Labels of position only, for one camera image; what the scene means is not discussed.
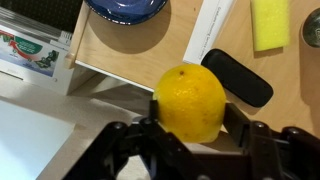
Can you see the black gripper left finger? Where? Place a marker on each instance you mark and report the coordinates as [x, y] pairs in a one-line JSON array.
[[163, 155]]

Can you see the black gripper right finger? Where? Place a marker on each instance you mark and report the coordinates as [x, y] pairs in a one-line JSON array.
[[291, 154]]

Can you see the yellow lemon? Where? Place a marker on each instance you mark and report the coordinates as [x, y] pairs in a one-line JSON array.
[[191, 103]]

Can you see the light wood nightstand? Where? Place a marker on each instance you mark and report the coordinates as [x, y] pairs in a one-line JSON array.
[[141, 53]]

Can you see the white spray bottle red trigger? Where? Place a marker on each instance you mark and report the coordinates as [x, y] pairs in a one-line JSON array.
[[311, 29]]

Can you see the yellow sponge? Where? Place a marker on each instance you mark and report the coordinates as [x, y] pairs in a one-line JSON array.
[[270, 22]]

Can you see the dark blue bowl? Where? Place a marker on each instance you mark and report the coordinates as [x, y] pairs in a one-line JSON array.
[[126, 12]]

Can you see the sticker label on heater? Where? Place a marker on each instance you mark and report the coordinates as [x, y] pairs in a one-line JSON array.
[[27, 54]]

